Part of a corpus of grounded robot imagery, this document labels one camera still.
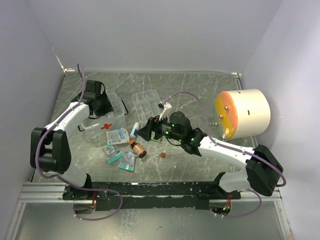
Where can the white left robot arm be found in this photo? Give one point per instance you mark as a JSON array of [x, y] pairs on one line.
[[50, 152]]

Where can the clear divider tray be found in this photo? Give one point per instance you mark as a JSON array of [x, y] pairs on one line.
[[146, 105]]

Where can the aluminium frame rail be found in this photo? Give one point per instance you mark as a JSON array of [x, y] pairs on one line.
[[57, 191]]

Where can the brown syrup bottle orange cap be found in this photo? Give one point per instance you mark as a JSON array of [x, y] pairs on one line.
[[137, 149]]

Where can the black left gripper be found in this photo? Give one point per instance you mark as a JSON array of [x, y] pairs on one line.
[[108, 108]]

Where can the white gauze dressing packet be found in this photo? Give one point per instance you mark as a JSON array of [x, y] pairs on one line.
[[118, 136]]

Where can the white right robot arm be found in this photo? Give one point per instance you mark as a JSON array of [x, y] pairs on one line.
[[259, 171]]

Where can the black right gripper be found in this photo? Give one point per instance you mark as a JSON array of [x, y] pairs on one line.
[[145, 132]]

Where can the clear bandage bag teal header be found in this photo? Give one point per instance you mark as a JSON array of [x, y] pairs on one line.
[[127, 162]]

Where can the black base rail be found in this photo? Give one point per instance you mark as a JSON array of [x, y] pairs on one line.
[[150, 202]]

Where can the clear plastic medicine box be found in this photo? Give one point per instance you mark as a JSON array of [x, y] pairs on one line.
[[95, 129]]

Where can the green ointment sachet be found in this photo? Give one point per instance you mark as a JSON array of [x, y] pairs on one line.
[[153, 138]]

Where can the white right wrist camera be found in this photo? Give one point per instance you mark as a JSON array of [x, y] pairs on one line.
[[166, 108]]

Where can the round pastel drawer cabinet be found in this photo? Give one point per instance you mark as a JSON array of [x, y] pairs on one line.
[[242, 113]]

